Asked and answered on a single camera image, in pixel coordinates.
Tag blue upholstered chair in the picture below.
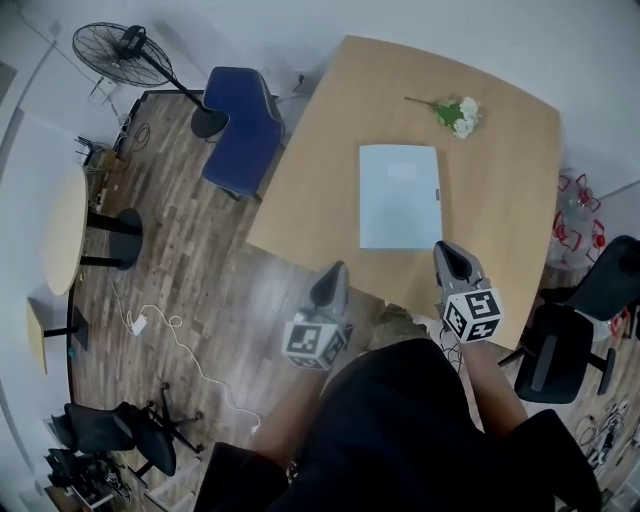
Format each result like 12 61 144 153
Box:
201 65 287 203

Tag person's black shirt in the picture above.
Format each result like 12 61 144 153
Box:
193 337 603 512

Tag red and clear plastic jugs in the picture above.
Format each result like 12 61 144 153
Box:
551 171 610 266

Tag light blue folder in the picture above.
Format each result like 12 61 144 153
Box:
358 144 446 252

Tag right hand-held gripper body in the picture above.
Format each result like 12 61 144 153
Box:
432 240 504 346

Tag person's camouflage trouser leg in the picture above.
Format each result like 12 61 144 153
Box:
368 301 429 354

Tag black mesh office chair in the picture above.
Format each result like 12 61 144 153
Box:
497 234 640 406

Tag black office chair star base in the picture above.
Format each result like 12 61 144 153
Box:
63 382 207 482

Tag black standing fan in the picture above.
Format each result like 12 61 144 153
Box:
71 21 232 140

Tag white artificial flower bunch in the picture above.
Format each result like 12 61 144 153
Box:
403 95 483 141

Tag black cable coil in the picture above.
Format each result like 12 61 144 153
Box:
122 121 152 152

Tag round wooden table black base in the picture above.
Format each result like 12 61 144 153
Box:
39 163 145 297

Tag person's right forearm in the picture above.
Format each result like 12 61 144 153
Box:
458 339 530 437

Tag tangle of cables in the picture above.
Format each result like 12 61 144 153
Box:
577 397 634 464

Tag black chair with armrests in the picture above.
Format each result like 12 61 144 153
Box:
45 446 90 490

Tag cardboard box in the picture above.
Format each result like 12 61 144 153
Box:
88 148 129 175

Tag person's left forearm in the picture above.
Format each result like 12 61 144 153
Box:
255 368 332 464

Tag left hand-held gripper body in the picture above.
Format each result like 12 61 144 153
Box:
281 259 355 372

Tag white power adapter with cable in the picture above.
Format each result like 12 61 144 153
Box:
105 268 262 437

